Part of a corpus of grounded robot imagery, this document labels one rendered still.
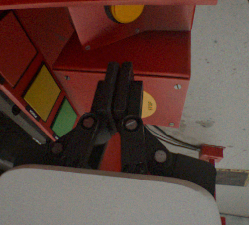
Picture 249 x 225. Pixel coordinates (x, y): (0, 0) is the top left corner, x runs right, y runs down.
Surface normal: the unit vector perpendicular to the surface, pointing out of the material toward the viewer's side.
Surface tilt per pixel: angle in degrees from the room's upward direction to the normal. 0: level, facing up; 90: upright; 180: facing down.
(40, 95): 90
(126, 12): 35
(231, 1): 0
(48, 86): 90
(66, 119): 90
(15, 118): 90
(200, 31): 0
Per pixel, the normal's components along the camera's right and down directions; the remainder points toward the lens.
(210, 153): -0.10, -0.58
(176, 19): -0.21, 0.81
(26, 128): 0.97, 0.11
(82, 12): 0.39, 0.72
